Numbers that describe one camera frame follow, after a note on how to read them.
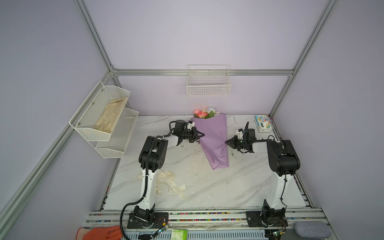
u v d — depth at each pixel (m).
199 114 1.15
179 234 0.68
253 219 0.73
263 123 1.08
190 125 0.98
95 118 0.77
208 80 0.95
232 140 0.95
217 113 1.15
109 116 0.79
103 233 0.69
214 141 1.02
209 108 1.17
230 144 0.94
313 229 0.69
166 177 0.88
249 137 0.85
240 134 0.98
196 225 0.73
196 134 0.97
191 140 0.96
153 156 0.60
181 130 0.87
